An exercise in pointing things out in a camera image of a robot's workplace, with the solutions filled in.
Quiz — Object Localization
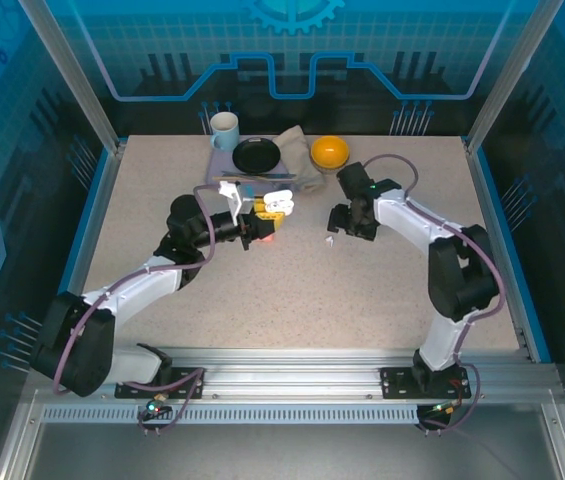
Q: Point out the dark blue table knife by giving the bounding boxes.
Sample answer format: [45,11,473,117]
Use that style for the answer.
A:
[220,170,297,180]

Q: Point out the black round plate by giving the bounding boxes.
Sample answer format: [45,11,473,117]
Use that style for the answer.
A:
[231,137,282,172]

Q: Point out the purple plastic tray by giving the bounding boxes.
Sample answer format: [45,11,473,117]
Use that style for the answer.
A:
[204,133,299,194]

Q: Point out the beige folded cloth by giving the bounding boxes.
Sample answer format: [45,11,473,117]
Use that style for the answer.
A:
[275,124,326,194]

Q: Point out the orange bowl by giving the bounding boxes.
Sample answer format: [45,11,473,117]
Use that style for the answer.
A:
[310,135,351,175]

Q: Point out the light blue mug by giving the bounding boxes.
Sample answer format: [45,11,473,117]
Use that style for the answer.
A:
[209,111,241,153]

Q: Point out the small LED circuit board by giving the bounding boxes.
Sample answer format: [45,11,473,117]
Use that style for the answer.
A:
[141,394,172,422]
[424,397,463,419]

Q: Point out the grey metal lower panel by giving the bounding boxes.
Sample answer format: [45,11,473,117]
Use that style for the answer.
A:
[0,389,565,480]

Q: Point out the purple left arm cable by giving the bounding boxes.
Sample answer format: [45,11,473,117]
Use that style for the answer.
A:
[51,183,226,437]

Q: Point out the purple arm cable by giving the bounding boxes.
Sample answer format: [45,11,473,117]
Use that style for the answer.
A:
[51,183,226,437]
[361,153,508,436]

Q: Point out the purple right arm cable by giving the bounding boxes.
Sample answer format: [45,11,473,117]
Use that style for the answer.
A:
[361,153,508,436]

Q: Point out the aluminium side rail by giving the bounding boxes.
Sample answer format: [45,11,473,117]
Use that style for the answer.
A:
[36,142,128,364]
[463,139,549,364]

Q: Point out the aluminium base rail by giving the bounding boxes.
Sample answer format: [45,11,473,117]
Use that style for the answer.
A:
[29,347,558,401]

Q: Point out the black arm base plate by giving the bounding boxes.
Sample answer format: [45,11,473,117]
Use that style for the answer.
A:
[114,367,207,401]
[379,366,472,401]

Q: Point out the aluminium frame post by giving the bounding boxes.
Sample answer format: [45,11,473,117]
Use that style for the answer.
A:
[17,0,127,154]
[463,0,565,156]

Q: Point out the slotted metal cable duct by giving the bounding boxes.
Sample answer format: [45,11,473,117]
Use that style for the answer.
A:
[41,405,421,425]

